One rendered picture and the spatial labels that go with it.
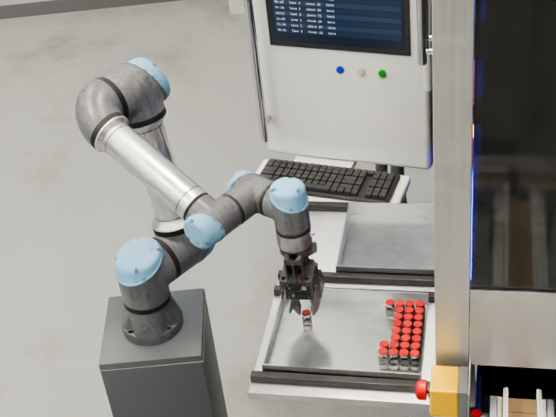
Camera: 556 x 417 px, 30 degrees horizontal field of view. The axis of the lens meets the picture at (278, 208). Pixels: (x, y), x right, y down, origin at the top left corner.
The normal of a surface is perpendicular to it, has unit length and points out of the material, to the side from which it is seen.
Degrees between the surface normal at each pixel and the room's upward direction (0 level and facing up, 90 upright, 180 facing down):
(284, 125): 90
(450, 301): 90
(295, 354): 0
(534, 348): 90
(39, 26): 0
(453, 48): 90
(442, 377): 0
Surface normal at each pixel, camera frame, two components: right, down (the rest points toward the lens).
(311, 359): -0.10, -0.80
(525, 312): -0.18, 0.59
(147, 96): 0.69, 0.25
